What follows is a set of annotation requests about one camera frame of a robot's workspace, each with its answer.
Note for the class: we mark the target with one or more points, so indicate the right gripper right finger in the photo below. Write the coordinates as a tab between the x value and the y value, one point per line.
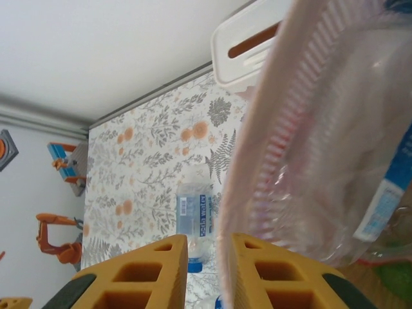
244	277

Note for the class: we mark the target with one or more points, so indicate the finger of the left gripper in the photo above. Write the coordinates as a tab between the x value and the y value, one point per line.
16	304

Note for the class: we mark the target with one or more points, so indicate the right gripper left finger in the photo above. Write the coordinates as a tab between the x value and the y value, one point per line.
174	273

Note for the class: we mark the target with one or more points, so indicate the green plastic soda bottle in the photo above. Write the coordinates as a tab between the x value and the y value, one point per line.
396	277

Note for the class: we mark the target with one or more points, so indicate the beige mesh waste bin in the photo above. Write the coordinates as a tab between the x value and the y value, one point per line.
289	128

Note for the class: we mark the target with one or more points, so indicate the blue label bottle blue cap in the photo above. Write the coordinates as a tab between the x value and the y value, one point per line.
386	199

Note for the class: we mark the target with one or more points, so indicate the pink waste basket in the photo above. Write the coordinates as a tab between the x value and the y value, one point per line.
354	112

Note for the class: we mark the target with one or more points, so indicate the clear bottle dark blue label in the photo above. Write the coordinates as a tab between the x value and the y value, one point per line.
219	302

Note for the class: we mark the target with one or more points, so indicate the clear bottle pale blue label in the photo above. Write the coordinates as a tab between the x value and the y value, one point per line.
193	212

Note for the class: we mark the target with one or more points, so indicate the floral table cloth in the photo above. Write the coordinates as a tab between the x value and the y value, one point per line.
145	161

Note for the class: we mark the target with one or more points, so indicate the white tissue box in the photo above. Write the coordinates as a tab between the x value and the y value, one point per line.
231	32

